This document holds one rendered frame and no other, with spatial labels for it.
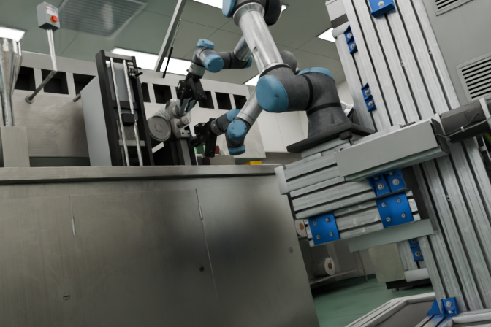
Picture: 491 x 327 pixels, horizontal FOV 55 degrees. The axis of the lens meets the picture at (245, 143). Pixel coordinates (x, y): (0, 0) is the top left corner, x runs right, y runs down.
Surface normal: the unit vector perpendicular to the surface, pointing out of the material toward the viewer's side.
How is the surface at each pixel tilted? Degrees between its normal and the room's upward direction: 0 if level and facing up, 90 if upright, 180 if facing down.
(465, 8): 90
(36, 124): 90
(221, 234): 90
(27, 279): 90
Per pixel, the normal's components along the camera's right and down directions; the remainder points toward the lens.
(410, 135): -0.56, -0.10
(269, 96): -0.85, 0.20
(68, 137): 0.66, -0.34
